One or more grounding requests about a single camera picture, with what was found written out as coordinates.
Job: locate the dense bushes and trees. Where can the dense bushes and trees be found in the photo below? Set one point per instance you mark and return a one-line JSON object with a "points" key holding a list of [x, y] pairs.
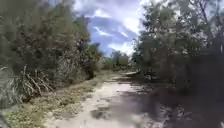
{"points": [[180, 50], [40, 46]]}

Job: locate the grass verge with dry leaves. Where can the grass verge with dry leaves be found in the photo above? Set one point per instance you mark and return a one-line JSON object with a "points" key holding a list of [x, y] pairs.
{"points": [[50, 103]]}

